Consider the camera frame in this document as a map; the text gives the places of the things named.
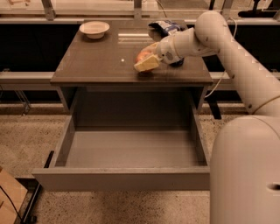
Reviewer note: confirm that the grey open drawer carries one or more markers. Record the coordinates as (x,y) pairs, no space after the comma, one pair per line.
(129,141)

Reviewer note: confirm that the cardboard box at left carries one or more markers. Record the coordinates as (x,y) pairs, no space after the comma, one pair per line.
(12,196)

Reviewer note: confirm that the red apple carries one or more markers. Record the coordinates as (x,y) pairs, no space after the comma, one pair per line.
(142,56)

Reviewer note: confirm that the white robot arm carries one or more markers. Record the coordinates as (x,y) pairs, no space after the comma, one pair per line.
(245,161)

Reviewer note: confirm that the blue Pepsi can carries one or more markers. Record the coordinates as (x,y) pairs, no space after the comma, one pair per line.
(177,63)

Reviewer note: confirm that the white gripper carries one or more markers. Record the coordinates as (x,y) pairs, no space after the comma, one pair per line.
(165,51)

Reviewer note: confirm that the white bowl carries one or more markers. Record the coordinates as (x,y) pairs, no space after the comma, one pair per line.
(94,29)

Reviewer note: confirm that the blue white chip bag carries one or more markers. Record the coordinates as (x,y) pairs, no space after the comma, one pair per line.
(166,27)

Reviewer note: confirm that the black metal floor frame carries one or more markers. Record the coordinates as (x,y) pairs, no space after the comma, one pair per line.
(34,188)

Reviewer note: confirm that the grey counter cabinet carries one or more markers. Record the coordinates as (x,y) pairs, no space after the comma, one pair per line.
(110,61)

